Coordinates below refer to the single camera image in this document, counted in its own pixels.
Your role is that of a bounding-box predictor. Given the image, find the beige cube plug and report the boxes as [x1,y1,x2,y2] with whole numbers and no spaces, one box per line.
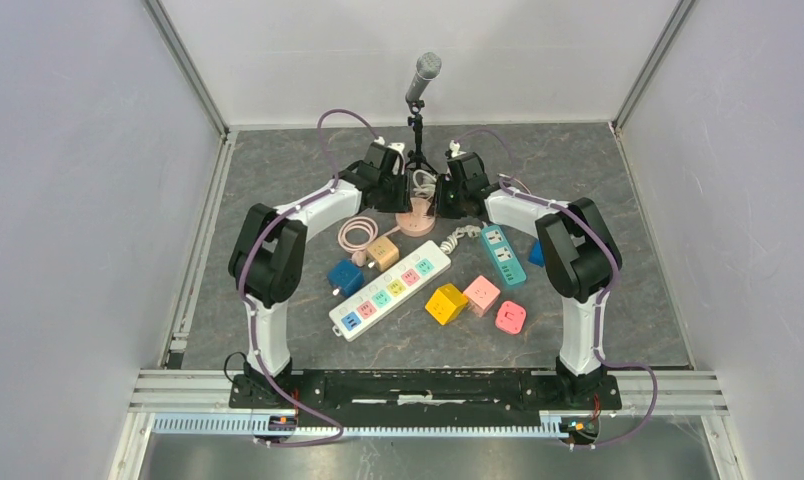
[366,236,400,272]

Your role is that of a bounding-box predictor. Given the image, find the pink coiled cable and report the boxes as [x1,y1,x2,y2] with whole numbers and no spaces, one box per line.
[336,217,402,263]

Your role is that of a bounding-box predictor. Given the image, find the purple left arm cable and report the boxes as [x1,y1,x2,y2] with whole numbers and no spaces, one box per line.
[236,108,380,449]

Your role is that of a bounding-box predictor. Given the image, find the teal power strip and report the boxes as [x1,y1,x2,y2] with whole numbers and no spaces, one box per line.
[480,225,527,288]

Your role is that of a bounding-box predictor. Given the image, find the blue cube plug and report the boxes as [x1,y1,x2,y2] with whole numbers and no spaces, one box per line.
[326,259,364,298]

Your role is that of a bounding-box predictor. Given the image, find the silver microphone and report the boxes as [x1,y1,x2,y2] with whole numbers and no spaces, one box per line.
[404,52,442,105]

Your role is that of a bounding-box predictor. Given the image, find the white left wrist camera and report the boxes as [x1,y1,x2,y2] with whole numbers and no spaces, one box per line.
[372,136,405,157]

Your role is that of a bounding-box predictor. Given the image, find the round pink socket base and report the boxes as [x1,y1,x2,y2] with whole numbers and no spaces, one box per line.
[395,212,436,238]

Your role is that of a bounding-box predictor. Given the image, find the white power strip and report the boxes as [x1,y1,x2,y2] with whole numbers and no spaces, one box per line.
[328,240,451,342]

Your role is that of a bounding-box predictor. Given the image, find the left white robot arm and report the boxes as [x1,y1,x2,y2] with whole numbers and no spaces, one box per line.
[227,139,412,408]

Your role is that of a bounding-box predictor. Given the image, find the yellow cube plug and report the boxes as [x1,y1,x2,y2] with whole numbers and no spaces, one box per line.
[425,283,468,325]

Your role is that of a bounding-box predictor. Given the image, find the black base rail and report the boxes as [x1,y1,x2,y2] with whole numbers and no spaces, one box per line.
[229,368,623,430]

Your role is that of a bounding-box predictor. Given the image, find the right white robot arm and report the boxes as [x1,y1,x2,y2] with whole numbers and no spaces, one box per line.
[435,152,622,408]

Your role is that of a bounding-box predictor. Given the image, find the pink cube plug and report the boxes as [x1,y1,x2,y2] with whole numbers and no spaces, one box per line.
[463,275,501,317]

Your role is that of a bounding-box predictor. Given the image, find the black tripod stand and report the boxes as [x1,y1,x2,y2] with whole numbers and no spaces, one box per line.
[405,100,437,175]

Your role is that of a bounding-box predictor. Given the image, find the blue green toy block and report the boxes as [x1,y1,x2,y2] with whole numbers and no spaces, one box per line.
[528,241,545,268]

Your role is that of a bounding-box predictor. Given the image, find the small pink adapter on base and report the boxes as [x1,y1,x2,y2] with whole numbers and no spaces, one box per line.
[411,197,432,219]

